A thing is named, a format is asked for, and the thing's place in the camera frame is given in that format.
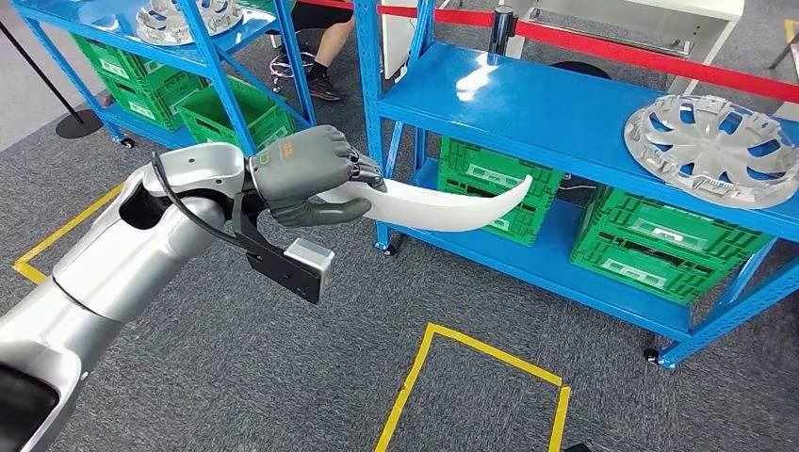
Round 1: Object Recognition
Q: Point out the red barrier belt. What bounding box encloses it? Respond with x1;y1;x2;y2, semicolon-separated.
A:
296;0;799;105

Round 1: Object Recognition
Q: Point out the white table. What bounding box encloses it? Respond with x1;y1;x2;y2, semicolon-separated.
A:
498;0;747;95

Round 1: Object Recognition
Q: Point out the black stanchion post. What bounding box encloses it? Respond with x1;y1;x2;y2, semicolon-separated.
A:
487;6;519;57

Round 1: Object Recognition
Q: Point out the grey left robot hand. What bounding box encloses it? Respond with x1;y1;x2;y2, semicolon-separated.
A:
248;124;388;229

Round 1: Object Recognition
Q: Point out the white curved plastic part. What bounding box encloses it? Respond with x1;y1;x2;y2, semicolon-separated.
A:
315;174;535;234

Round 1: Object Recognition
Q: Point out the person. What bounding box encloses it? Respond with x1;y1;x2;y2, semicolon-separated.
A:
289;0;357;103

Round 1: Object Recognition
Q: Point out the blue metal shelf rack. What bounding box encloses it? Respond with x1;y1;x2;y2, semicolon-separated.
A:
352;0;799;370
12;0;318;157

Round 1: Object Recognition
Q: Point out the black round stanchion base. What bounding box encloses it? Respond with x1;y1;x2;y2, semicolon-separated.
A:
548;60;613;81

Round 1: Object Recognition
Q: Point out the black floor stand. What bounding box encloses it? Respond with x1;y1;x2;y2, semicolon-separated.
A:
0;18;106;140

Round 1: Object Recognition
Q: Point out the black shoe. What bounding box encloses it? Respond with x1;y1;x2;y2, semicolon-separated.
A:
306;73;346;103

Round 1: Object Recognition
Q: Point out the white cabinet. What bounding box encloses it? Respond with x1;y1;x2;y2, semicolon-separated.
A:
381;0;438;79

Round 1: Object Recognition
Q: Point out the silver wheel hubcap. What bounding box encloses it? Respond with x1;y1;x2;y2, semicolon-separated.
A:
624;94;799;210
136;0;245;46

